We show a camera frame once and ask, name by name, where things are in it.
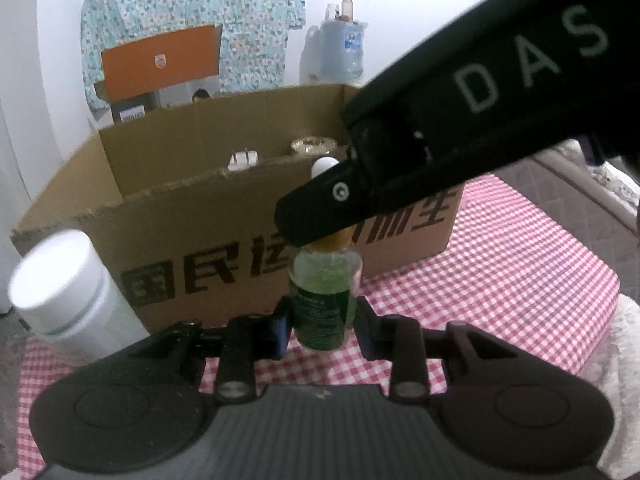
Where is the white curtain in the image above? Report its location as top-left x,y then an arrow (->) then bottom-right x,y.
0,0 -> 116,321

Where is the white fleece bedding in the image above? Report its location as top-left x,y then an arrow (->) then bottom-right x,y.
580,290 -> 640,441

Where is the dark blue product box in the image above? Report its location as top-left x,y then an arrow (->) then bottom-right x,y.
111,94 -> 161,126

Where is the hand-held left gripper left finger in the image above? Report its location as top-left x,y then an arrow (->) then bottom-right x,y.
127,296 -> 296,406

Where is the dark jar with gold lid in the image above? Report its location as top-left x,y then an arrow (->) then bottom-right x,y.
290,136 -> 337,157

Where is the orange box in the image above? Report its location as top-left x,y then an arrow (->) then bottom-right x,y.
100,24 -> 223,104

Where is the white box with portrait print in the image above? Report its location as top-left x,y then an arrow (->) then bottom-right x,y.
157,85 -> 221,111

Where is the white plush blanket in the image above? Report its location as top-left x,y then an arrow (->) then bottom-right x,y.
552,137 -> 583,158

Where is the green dropper bottle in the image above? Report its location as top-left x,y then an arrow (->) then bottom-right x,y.
287,156 -> 363,352

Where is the grey sofa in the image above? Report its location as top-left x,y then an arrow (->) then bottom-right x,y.
530,135 -> 640,241

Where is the pink checkered tablecloth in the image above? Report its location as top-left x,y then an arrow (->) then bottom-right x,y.
17,172 -> 621,411

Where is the white pill bottle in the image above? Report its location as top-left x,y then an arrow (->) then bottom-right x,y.
7,229 -> 151,367

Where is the white charger plug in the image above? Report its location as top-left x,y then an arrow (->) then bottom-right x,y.
227,147 -> 261,173

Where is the blue water jug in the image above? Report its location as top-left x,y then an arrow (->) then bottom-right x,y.
320,0 -> 366,83

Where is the brown cardboard box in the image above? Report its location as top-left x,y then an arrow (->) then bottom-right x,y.
10,82 -> 463,336

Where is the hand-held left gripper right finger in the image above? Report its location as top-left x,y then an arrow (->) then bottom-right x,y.
352,296 -> 526,404

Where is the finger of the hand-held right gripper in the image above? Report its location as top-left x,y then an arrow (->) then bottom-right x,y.
274,156 -> 467,248

